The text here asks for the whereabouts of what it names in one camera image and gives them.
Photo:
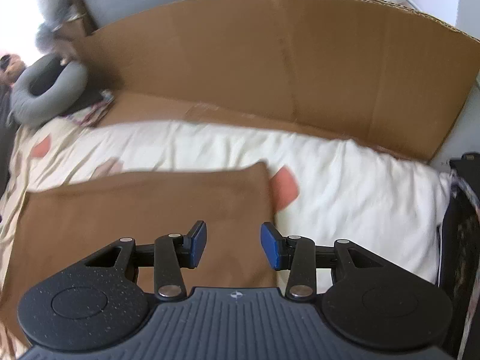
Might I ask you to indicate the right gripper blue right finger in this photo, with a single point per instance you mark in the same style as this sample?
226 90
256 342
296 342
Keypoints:
295 254

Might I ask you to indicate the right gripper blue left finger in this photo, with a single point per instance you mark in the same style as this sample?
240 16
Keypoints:
172 253

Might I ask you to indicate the brown printed t-shirt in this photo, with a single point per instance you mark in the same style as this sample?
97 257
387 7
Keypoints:
60 226

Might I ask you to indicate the cream bear print blanket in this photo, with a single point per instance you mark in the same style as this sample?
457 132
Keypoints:
321 189

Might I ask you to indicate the colourful dotted cloth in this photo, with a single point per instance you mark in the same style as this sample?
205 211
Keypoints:
91 116

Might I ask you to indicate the black folded garment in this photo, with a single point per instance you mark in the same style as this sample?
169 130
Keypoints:
459 257

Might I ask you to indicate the black flat pad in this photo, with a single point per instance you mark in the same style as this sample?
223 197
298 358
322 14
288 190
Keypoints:
88 98

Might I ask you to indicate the brown cardboard sheet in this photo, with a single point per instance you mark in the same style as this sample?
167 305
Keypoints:
390 77

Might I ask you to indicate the grey neck pillow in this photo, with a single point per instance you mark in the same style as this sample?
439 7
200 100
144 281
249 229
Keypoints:
46 89

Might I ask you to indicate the plush toy with sunglasses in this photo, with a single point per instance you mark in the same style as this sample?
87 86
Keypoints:
12 66

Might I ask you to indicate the white pillow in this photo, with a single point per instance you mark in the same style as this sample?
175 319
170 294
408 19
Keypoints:
64 22

